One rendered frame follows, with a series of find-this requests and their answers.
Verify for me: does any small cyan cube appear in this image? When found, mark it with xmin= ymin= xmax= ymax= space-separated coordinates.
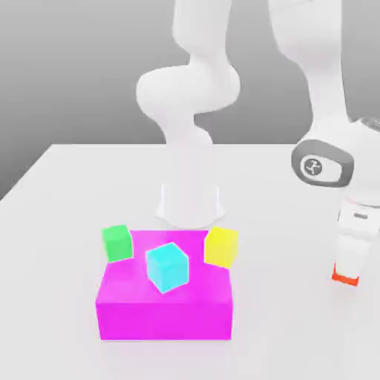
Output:
xmin=145 ymin=241 xmax=190 ymax=294

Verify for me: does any large magenta box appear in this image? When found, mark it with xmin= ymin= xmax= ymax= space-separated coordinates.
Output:
xmin=95 ymin=229 xmax=234 ymax=341

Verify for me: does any small green cube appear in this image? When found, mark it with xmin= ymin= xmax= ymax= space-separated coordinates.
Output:
xmin=101 ymin=224 xmax=134 ymax=263

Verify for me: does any small red cube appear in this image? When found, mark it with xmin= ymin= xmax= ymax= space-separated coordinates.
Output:
xmin=331 ymin=262 xmax=360 ymax=288

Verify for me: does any small yellow cube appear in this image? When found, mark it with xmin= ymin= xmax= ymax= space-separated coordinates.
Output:
xmin=203 ymin=226 xmax=240 ymax=269

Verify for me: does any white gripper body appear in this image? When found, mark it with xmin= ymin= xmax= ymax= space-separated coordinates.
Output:
xmin=336 ymin=198 xmax=380 ymax=243

